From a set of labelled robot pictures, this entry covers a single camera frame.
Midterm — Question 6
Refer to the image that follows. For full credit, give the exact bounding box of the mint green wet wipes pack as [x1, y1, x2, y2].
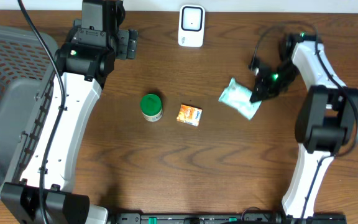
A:
[218, 78, 262, 120]

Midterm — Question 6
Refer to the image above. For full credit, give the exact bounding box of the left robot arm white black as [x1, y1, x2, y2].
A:
[1, 1, 138, 223]

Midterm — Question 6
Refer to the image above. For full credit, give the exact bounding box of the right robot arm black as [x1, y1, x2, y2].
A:
[249, 33, 358, 223]

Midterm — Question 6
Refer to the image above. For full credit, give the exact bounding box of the grey plastic shopping basket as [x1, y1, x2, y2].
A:
[0, 26, 55, 194]

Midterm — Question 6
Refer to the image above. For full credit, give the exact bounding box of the green lid white jar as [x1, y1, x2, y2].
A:
[140, 94, 163, 122]

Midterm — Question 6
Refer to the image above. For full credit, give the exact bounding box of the orange tissue pack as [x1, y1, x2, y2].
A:
[177, 105, 203, 127]

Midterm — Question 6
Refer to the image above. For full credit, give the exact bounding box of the black mounting rail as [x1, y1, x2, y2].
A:
[108, 210, 347, 224]

